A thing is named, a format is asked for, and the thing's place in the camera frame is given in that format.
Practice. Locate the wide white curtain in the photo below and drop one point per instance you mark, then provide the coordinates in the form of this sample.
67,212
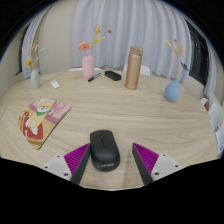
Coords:
133,26

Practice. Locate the gold insulated bottle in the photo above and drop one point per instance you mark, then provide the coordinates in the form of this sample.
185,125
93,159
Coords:
133,70

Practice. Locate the white and blue chair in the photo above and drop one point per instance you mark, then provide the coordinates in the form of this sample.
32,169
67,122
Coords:
215,115
220,138

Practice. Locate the dark window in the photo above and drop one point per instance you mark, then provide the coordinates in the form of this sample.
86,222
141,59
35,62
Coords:
20,53
199,56

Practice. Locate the blue round vase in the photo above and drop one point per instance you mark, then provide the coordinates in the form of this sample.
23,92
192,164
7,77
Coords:
172,91

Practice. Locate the pale green vase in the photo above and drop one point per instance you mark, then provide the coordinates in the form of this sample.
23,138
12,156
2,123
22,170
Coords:
35,80

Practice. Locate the blue black marker pen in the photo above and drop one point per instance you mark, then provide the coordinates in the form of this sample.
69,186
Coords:
94,77

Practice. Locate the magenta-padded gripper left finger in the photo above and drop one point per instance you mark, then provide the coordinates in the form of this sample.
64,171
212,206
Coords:
60,165

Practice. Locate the black computer mouse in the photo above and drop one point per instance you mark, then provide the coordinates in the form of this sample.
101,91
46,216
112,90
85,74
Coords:
104,150

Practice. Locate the black rectangular case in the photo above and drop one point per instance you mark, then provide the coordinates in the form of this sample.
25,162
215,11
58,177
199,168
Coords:
113,75

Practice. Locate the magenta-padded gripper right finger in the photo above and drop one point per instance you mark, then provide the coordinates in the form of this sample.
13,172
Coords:
164,164

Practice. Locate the cartoon print mouse pad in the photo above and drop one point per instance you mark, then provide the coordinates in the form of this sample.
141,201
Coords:
41,121

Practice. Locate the pink vase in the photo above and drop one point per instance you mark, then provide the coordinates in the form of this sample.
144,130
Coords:
88,68

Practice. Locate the beige dried flower bunch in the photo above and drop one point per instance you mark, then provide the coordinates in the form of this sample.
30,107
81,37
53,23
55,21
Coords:
177,63

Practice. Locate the yellow dried flower bunch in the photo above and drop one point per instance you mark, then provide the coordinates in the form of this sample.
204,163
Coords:
28,62

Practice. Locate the small white chair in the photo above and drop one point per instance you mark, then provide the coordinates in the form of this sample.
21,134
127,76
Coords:
204,101

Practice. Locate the white remote control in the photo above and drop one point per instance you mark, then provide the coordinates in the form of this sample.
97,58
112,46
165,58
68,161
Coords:
55,84

